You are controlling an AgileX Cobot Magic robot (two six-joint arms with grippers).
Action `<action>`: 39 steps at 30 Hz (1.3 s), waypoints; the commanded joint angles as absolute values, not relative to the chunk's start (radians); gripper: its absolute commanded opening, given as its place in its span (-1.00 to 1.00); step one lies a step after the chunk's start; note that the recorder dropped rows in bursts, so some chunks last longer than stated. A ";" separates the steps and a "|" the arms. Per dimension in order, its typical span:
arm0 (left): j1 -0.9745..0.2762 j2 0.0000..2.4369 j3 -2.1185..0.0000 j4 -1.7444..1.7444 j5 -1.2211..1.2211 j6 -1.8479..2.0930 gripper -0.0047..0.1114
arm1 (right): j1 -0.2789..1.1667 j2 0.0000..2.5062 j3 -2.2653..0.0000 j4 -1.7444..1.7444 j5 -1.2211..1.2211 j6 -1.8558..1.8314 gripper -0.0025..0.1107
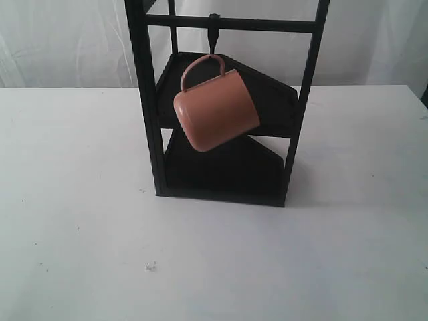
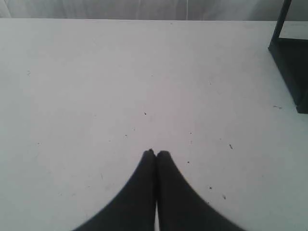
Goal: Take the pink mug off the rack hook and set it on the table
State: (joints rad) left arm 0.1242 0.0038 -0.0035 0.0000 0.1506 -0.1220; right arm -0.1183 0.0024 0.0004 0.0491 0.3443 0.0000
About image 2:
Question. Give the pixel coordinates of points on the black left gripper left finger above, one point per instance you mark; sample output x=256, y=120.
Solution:
x=133, y=208

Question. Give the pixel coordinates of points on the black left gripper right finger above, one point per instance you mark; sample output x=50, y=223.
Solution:
x=180, y=208

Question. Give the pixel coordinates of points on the black shelf rack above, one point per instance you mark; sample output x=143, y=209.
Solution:
x=291, y=57

